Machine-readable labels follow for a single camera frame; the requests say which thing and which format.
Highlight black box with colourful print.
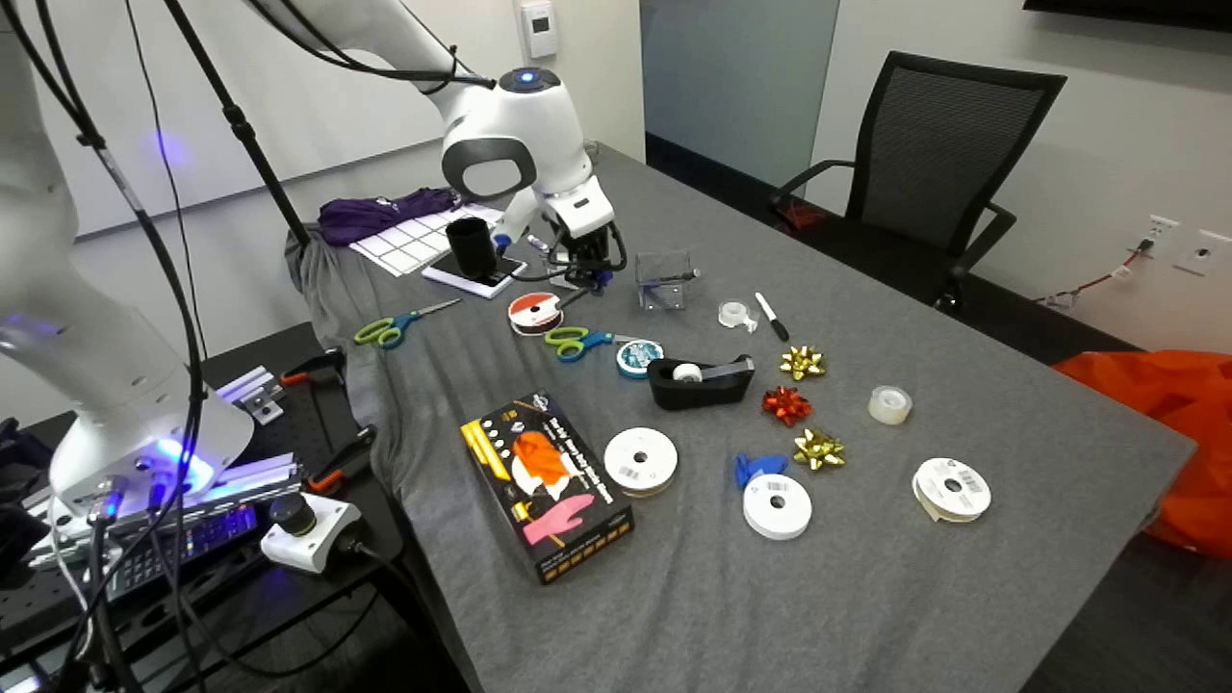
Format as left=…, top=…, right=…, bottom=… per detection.
left=456, top=387, right=637, bottom=589

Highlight black Sharpie marker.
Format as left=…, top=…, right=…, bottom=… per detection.
left=751, top=290, right=796, bottom=348

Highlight green handled scissors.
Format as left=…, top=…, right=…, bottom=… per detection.
left=350, top=297, right=463, bottom=354

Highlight black cylindrical cup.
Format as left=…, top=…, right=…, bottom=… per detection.
left=443, top=210, right=501, bottom=290

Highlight gold gift bow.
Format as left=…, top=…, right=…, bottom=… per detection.
left=776, top=344, right=826, bottom=383
left=787, top=427, right=850, bottom=478

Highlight black mesh office chair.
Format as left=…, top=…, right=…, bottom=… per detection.
left=764, top=51, right=1071, bottom=314

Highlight black tripod pole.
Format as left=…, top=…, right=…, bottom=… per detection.
left=160, top=0, right=314, bottom=247

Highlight orange black clamp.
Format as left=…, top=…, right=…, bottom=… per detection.
left=302, top=427, right=382, bottom=502
left=278, top=349, right=350, bottom=391

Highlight wall power cable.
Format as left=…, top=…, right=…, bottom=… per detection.
left=1034, top=233, right=1157, bottom=310

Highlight clear tape roll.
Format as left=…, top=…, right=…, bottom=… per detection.
left=712, top=297, right=760, bottom=337

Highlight Ice Breakers mints tin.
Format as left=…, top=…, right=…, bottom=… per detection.
left=613, top=333, right=668, bottom=380

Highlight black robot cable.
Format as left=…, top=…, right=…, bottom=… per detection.
left=0, top=0, right=216, bottom=693

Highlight white book with phone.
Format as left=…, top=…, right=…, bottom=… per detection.
left=420, top=250, right=532, bottom=303

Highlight blue and green scissors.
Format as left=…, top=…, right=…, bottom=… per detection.
left=537, top=322, right=637, bottom=364

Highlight red gift bow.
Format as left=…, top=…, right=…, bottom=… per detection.
left=757, top=380, right=816, bottom=431

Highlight blue gift bow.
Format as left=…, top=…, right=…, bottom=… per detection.
left=731, top=450, right=791, bottom=493

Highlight white whiteboard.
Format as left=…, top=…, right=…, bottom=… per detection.
left=35, top=0, right=533, bottom=242

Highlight white wall outlet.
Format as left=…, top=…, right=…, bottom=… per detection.
left=1139, top=210, right=1185, bottom=256

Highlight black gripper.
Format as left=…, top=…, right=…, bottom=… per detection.
left=556, top=220, right=631, bottom=292

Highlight black tape dispenser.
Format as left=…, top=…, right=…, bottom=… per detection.
left=642, top=349, right=760, bottom=414

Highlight grey tablecloth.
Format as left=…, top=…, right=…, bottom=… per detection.
left=281, top=137, right=1199, bottom=693

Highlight black wall screen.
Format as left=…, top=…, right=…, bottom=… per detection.
left=1018, top=0, right=1232, bottom=36

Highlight white ribbon spool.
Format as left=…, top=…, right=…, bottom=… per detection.
left=599, top=425, right=685, bottom=502
left=740, top=469, right=816, bottom=546
left=907, top=453, right=995, bottom=531

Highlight frosted tape roll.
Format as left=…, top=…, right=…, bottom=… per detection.
left=864, top=380, right=917, bottom=431

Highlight orange plastic bag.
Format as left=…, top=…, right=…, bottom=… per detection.
left=1051, top=348, right=1232, bottom=561

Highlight white wall thermostat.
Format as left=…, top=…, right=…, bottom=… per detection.
left=514, top=0, right=563, bottom=63

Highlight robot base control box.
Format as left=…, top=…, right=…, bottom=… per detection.
left=19, top=448, right=307, bottom=595

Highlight purple cloth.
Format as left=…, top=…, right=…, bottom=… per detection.
left=314, top=185, right=465, bottom=250

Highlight silver metal bracket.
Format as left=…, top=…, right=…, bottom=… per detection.
left=211, top=362, right=289, bottom=427

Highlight clear plastic tray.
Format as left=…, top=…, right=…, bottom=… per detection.
left=631, top=250, right=709, bottom=314

